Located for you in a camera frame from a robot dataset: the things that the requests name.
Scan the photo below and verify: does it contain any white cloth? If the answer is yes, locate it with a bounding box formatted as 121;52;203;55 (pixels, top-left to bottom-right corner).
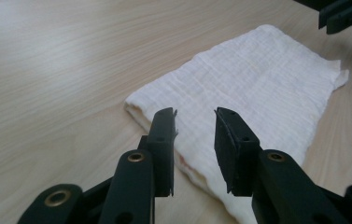
123;23;350;224

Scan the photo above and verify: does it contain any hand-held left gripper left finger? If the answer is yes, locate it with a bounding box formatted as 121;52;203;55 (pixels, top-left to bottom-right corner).
98;106;178;224

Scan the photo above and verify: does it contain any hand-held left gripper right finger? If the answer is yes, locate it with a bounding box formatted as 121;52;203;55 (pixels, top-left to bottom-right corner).
213;106;349;224

